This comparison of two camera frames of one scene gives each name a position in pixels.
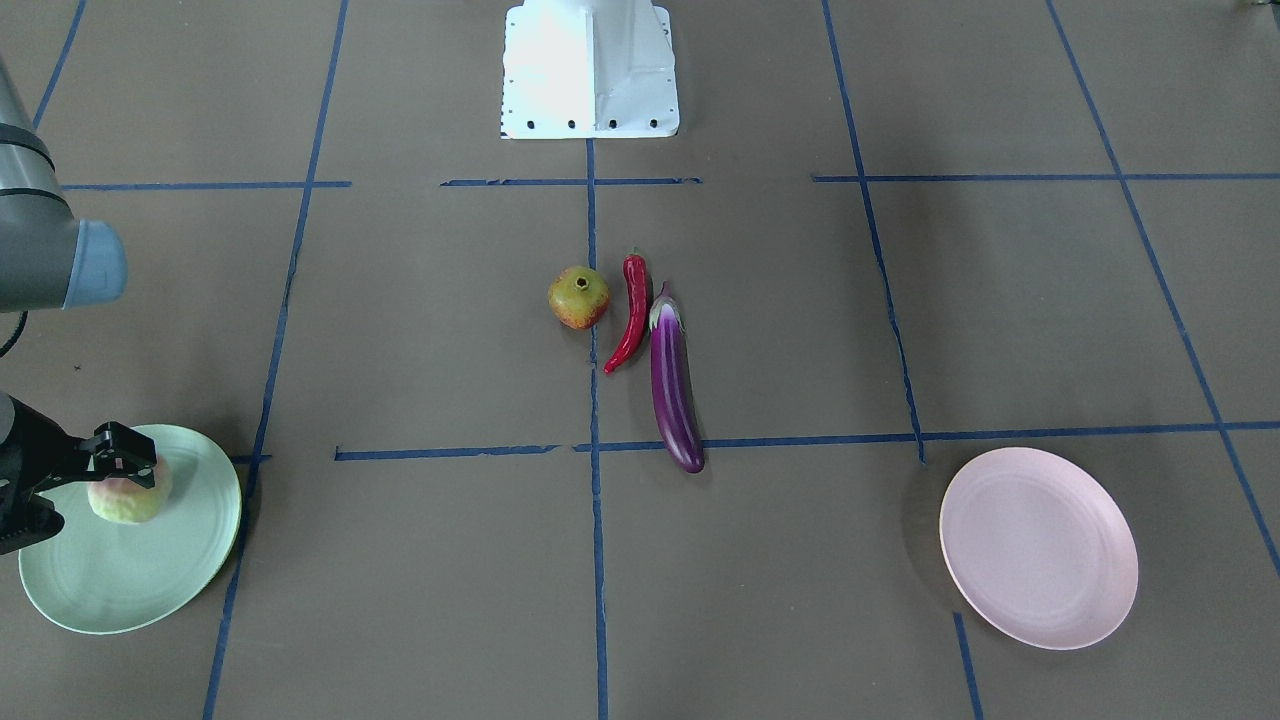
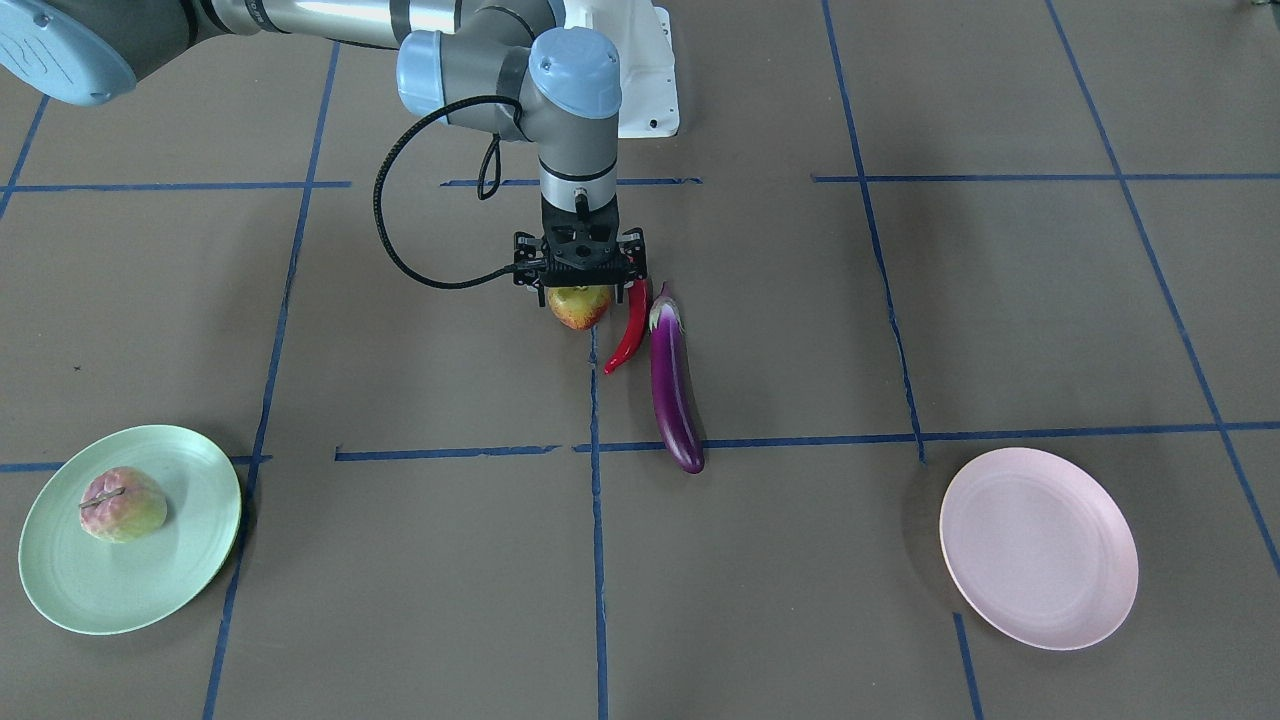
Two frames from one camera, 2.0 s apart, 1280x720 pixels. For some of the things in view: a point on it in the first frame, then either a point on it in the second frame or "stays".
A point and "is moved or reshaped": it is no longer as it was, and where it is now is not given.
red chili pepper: (635, 274) stays
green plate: (101, 576) stays
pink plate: (1040, 546) stays
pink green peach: (125, 500) is moved or reshaped
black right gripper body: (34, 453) → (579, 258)
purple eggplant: (676, 395) stays
